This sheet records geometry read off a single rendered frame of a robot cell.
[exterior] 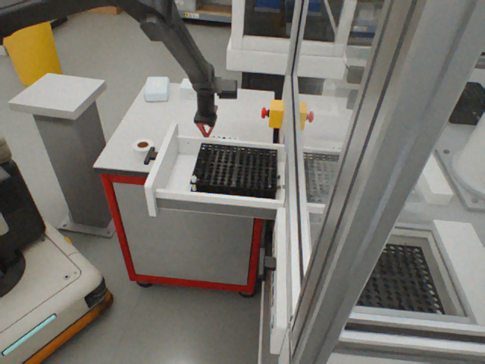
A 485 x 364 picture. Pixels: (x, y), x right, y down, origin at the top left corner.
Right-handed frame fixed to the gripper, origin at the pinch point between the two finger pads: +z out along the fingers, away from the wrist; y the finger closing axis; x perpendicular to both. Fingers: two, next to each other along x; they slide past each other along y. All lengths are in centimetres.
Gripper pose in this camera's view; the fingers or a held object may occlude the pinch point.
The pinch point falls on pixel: (206, 135)
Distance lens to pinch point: 123.7
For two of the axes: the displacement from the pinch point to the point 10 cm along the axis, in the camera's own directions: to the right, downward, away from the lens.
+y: 1.0, -6.7, 7.4
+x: -9.9, -1.0, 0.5
